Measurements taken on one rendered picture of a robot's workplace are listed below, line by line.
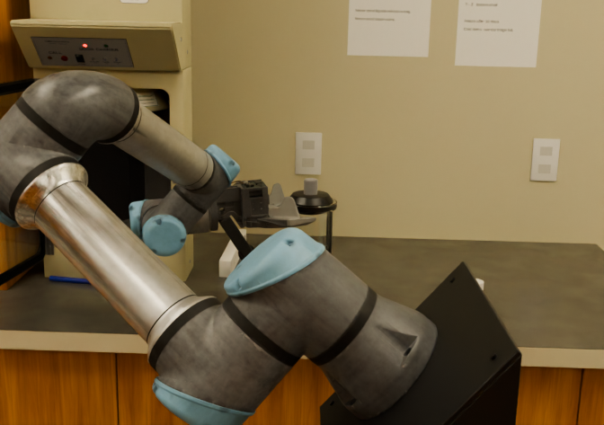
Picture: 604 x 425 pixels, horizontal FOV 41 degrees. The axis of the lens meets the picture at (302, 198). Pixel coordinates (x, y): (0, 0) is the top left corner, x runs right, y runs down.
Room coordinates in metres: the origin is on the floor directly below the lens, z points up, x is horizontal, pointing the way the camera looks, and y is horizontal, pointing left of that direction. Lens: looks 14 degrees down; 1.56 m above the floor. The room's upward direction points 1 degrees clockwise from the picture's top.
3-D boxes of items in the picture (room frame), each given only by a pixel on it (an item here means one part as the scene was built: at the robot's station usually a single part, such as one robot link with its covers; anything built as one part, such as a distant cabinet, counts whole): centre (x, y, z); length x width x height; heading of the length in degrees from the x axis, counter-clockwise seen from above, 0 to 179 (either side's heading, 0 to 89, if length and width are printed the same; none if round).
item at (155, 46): (1.68, 0.42, 1.46); 0.32 x 0.12 x 0.10; 89
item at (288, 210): (1.54, 0.02, 1.16); 0.09 x 0.03 x 0.06; 67
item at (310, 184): (1.61, -0.02, 1.18); 0.09 x 0.09 x 0.07
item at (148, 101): (1.84, 0.39, 1.34); 0.18 x 0.18 x 0.05
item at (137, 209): (1.53, 0.28, 1.14); 0.11 x 0.09 x 0.08; 103
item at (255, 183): (1.57, 0.12, 1.16); 0.12 x 0.08 x 0.09; 103
